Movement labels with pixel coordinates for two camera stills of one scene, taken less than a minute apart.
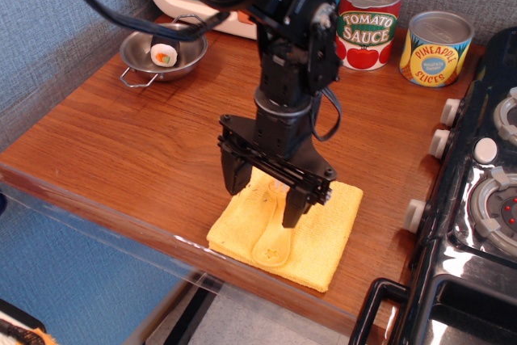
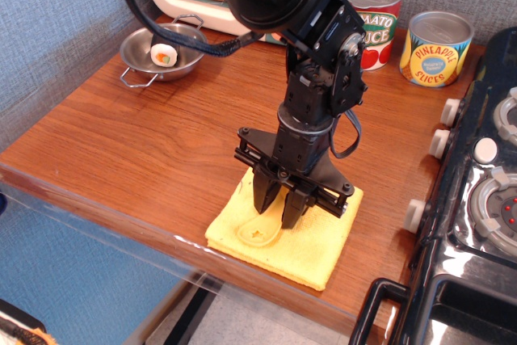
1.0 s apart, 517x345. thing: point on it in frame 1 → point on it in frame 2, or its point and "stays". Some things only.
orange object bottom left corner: [26, 336] stays
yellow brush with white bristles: [273, 249] → [265, 228]
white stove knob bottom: [414, 215] stays
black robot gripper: [279, 145] → [298, 153]
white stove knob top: [450, 111] stays
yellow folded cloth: [318, 238] stays
